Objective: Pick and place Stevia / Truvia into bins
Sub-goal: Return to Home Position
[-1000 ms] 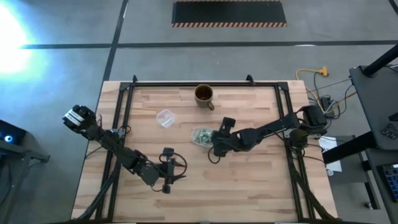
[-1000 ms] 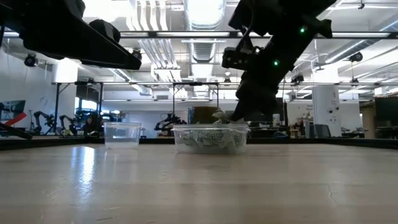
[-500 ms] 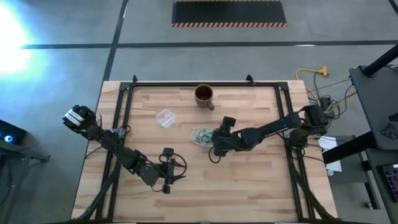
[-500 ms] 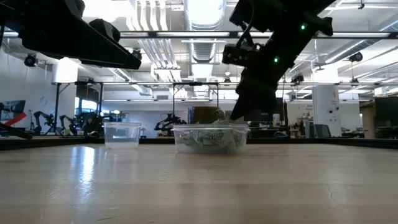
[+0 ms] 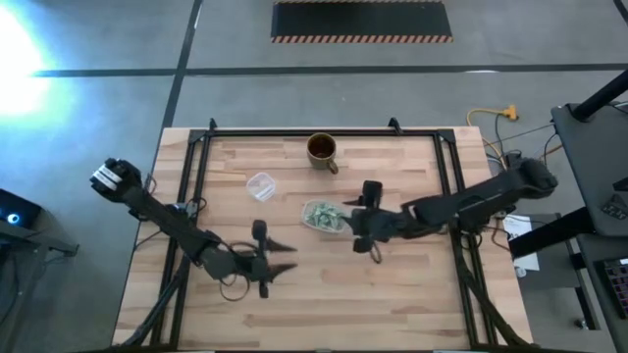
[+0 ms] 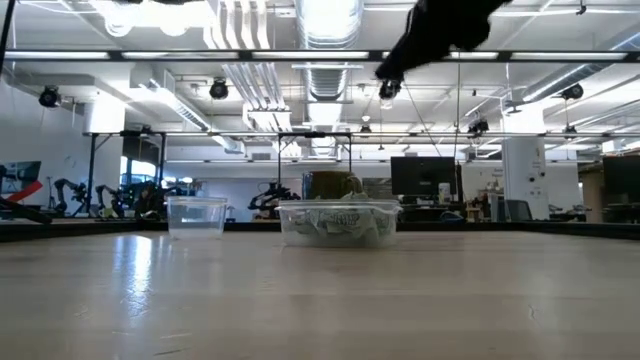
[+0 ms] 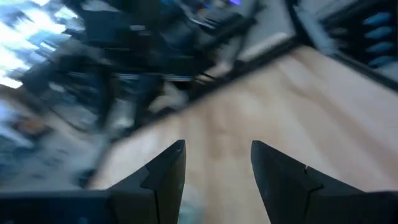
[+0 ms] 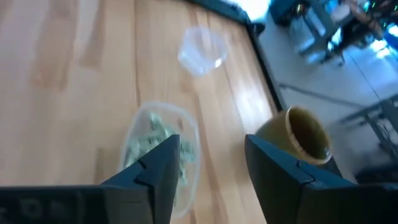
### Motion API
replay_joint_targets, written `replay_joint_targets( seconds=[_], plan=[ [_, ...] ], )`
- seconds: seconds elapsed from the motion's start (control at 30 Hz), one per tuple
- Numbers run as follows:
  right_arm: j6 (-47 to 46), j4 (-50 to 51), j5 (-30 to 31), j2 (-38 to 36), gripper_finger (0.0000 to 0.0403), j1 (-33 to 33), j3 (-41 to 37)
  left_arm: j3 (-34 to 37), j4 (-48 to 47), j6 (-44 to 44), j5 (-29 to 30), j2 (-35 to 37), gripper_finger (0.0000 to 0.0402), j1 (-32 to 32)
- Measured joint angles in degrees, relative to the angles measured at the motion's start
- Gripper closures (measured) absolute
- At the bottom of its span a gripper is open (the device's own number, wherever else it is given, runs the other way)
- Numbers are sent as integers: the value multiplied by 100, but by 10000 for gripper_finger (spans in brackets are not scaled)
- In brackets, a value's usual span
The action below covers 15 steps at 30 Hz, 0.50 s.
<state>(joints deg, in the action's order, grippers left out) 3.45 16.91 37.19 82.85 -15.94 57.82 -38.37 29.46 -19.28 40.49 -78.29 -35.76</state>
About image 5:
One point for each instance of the black slanted stand beam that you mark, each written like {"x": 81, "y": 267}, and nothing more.
{"x": 549, "y": 233}

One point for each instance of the black power adapter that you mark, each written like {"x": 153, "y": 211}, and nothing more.
{"x": 512, "y": 156}

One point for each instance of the black metal table frame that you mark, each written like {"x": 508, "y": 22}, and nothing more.
{"x": 245, "y": 133}

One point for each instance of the white paper sheet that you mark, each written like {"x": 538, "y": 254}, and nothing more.
{"x": 522, "y": 230}

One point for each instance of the dark grey lower desk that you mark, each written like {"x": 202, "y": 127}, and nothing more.
{"x": 603, "y": 338}

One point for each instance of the grey metal stand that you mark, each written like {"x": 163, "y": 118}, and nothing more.
{"x": 39, "y": 242}

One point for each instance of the grey side desk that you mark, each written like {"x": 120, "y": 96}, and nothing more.
{"x": 589, "y": 162}

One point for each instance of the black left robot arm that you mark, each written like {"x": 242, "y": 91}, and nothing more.
{"x": 167, "y": 220}

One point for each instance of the small clear plastic container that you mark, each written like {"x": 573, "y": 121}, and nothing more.
{"x": 261, "y": 186}

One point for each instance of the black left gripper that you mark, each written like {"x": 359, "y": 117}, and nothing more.
{"x": 250, "y": 265}

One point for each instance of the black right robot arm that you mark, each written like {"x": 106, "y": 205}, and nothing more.
{"x": 471, "y": 203}

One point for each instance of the brown ceramic mug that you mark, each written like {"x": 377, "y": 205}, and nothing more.
{"x": 322, "y": 149}

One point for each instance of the keyboard with lit keys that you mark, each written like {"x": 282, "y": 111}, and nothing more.
{"x": 617, "y": 287}

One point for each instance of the black stand pole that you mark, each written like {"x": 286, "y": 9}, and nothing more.
{"x": 601, "y": 95}

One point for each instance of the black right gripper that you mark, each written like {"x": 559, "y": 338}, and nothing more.
{"x": 385, "y": 223}

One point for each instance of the black device with blue light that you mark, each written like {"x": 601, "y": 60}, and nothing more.
{"x": 19, "y": 208}

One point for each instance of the large clear plastic container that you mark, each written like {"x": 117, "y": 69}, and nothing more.
{"x": 304, "y": 223}

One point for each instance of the black hazard-striped floor mat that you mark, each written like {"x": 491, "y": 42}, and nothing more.
{"x": 360, "y": 19}

